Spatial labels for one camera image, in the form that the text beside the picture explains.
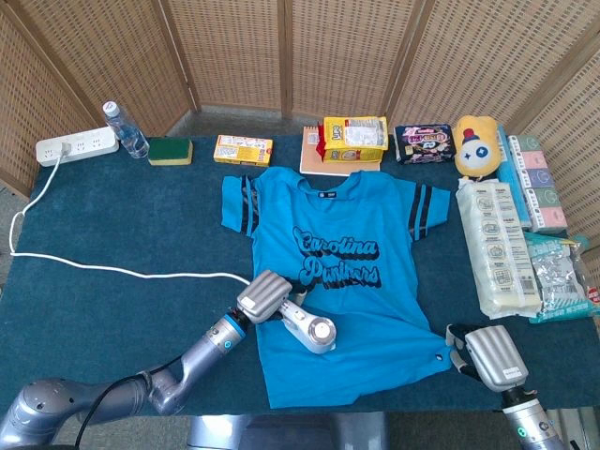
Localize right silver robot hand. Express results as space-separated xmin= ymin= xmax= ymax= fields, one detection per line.
xmin=444 ymin=322 xmax=530 ymax=393

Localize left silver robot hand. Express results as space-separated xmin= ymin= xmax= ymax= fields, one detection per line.
xmin=235 ymin=269 xmax=308 ymax=325

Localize white handheld garment steamer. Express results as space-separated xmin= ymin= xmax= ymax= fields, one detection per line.
xmin=274 ymin=297 xmax=338 ymax=355

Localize blue printed t-shirt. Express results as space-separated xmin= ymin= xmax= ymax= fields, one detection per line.
xmin=219 ymin=167 xmax=454 ymax=409

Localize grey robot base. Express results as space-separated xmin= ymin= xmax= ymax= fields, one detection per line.
xmin=187 ymin=412 xmax=390 ymax=450

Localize silver green snack bag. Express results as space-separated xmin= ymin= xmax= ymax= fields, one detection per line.
xmin=522 ymin=232 xmax=600 ymax=324

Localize long white wipes pack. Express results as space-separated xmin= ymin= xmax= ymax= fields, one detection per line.
xmin=455 ymin=180 xmax=543 ymax=321

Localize brown spiral notebook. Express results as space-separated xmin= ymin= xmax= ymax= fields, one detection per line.
xmin=299 ymin=125 xmax=382 ymax=177

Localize flat yellow cardboard box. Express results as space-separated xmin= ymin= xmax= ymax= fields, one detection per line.
xmin=213 ymin=134 xmax=275 ymax=168

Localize dark teal carpeted table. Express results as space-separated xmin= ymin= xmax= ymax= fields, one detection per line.
xmin=0 ymin=134 xmax=600 ymax=418

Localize green yellow sponge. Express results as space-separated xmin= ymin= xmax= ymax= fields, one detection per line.
xmin=147 ymin=137 xmax=194 ymax=168

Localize long light blue pack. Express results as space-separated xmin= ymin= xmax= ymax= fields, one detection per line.
xmin=495 ymin=124 xmax=533 ymax=226

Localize pastel tissue multipack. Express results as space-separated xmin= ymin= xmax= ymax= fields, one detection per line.
xmin=507 ymin=134 xmax=569 ymax=234

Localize yellow snack bag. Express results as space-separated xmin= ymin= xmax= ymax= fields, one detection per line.
xmin=316 ymin=115 xmax=390 ymax=164

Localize clear plastic water bottle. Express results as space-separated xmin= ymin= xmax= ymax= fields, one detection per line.
xmin=102 ymin=99 xmax=151 ymax=159

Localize yellow plush toy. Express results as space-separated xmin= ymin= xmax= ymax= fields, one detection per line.
xmin=453 ymin=114 xmax=503 ymax=182

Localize dark sanitary pad pack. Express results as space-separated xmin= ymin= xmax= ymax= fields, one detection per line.
xmin=393 ymin=123 xmax=458 ymax=165

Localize white power strip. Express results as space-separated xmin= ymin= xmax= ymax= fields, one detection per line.
xmin=35 ymin=125 xmax=121 ymax=168

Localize wicker folding screen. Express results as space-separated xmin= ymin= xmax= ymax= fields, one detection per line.
xmin=0 ymin=0 xmax=600 ymax=263

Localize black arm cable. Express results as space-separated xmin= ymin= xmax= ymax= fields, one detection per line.
xmin=72 ymin=355 xmax=184 ymax=450

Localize white power cord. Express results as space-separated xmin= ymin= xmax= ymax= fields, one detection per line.
xmin=8 ymin=142 xmax=252 ymax=287

